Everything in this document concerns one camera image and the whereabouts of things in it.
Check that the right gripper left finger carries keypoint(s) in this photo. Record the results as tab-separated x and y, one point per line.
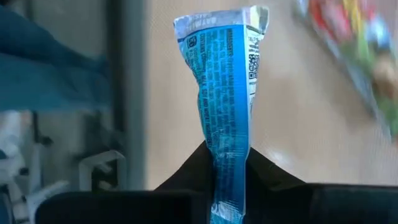
124	208

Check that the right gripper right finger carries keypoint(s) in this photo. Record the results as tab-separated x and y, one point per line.
311	205

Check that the blue wrapper cereal bar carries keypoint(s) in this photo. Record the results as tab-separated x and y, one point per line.
224	93

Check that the multicolour wrapper granola bar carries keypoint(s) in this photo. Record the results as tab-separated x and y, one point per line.
357	46

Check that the person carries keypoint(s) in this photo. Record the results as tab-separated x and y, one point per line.
46	77

